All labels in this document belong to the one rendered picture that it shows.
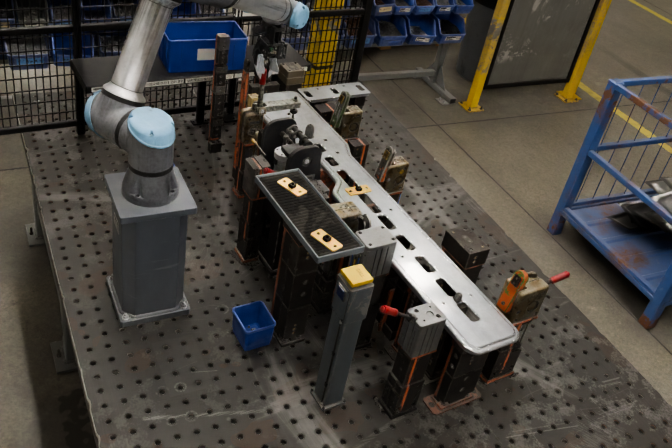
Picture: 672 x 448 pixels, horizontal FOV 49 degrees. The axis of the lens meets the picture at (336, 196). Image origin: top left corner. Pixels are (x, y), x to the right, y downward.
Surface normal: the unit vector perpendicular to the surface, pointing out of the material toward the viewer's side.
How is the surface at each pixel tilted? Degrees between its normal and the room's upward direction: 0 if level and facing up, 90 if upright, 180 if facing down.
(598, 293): 0
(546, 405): 0
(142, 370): 0
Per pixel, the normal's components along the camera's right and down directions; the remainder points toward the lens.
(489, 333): 0.16, -0.81
